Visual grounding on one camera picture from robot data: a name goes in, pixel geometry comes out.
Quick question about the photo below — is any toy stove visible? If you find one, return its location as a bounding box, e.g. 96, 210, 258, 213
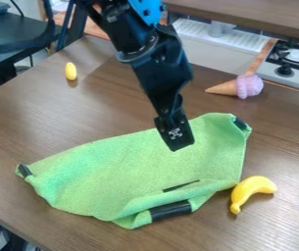
255, 38, 299, 95

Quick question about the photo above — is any green cloth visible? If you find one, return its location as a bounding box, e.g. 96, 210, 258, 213
14, 112, 254, 230

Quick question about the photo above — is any yellow toy banana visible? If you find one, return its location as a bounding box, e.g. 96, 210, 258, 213
228, 175, 279, 216

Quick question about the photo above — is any black table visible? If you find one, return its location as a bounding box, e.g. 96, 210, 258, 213
0, 12, 66, 96

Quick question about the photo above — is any pink toy ice cream cone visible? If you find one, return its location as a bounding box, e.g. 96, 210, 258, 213
204, 74, 266, 100

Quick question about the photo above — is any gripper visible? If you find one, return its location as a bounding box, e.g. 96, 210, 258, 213
113, 24, 197, 153

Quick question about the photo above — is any toy sink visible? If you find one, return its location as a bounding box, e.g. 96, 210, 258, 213
171, 17, 273, 75

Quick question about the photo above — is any small yellow toy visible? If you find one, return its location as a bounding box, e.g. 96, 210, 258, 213
64, 61, 78, 82

